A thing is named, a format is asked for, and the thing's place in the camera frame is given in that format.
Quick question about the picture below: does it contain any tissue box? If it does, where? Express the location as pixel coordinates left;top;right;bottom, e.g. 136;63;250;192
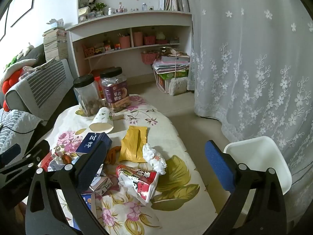
46;19;64;28

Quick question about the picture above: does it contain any small potted plant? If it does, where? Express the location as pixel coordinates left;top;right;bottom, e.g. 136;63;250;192
94;2;108;17

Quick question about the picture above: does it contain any white paper cup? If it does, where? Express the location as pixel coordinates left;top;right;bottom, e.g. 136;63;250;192
88;107;114;133

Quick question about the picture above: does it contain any hanging pink basket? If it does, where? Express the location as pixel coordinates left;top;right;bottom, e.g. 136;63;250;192
141;52;159;65

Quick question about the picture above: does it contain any pile of books and papers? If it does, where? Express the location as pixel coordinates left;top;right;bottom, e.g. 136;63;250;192
153;46;191;95

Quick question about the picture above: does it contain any dark blue carton box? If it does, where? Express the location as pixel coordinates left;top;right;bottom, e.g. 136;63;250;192
75;132;112;157

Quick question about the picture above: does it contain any grey sofa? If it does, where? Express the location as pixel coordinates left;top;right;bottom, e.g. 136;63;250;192
0;43;74;128

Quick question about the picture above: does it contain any purple label plastic jar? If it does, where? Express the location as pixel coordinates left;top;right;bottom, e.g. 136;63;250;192
100;67;130;113

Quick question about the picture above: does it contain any clear plastic jar with nuts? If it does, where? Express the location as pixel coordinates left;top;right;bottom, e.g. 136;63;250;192
73;74;103;117

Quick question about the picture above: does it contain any red white plush toy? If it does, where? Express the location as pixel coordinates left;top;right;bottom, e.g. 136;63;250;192
0;54;32;95

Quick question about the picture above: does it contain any white lace curtain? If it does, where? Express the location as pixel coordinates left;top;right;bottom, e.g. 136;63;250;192
182;0;313;201

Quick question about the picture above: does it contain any crushed beige carton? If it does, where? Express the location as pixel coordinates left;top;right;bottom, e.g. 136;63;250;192
89;164;113;196

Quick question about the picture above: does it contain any crumpled white tissue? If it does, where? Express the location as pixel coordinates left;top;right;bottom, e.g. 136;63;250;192
142;143;167;175

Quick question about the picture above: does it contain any white plastic bin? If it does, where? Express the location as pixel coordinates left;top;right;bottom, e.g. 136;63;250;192
223;136;292;222

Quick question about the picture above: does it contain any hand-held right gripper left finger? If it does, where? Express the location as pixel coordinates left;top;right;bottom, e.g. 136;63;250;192
25;141;112;235

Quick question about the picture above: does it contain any row of upright books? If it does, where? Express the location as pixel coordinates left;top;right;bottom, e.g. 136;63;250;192
163;0;184;11

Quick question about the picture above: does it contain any yellow snack packet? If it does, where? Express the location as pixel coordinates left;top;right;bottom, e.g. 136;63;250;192
118;126;148;163

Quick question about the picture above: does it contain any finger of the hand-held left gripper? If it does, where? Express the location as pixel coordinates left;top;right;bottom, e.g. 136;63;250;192
0;143;22;167
0;139;50;177

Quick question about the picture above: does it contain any grey quilted blanket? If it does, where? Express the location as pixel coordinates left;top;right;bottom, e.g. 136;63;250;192
0;109;44;155

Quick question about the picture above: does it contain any red box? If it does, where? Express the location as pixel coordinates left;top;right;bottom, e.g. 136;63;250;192
94;76;105;101

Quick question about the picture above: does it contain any white bookshelf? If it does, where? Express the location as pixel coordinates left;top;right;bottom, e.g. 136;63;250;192
66;0;193;79

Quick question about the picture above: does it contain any red white snack bag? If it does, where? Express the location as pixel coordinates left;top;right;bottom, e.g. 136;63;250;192
116;164;159;203

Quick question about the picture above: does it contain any floral tablecloth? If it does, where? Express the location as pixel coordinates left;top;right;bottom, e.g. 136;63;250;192
41;94;208;235

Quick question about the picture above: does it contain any stack of books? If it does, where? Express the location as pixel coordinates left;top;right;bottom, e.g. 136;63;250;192
43;28;69;61

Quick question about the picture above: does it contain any wall picture frame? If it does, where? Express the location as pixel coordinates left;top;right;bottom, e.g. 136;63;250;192
10;0;40;27

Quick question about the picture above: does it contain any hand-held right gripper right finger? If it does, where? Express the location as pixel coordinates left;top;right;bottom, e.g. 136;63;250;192
205;140;287;235

